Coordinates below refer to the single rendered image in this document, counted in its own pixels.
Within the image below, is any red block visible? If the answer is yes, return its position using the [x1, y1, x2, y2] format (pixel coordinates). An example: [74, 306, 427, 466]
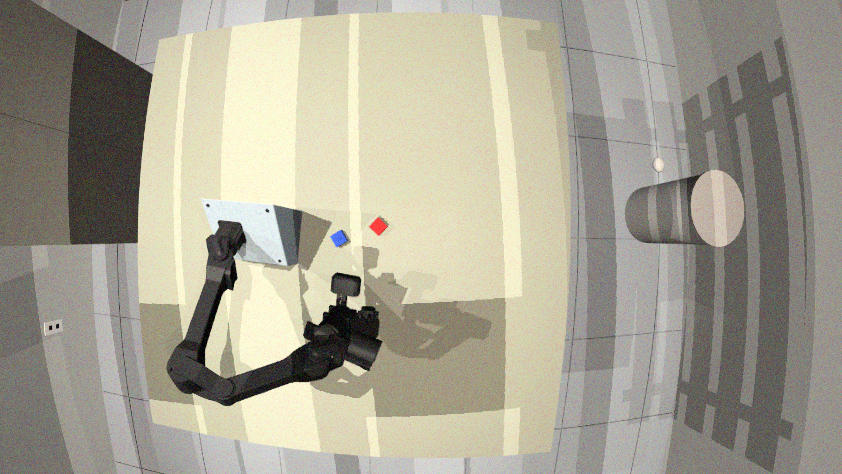
[369, 218, 388, 236]

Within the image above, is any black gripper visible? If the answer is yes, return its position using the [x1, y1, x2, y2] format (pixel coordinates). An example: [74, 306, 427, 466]
[322, 272, 361, 339]

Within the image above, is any blue block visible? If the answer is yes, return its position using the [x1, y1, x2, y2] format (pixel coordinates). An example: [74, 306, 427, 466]
[330, 230, 348, 248]

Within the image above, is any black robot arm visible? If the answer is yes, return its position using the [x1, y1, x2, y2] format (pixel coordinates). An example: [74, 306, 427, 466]
[166, 220, 383, 406]

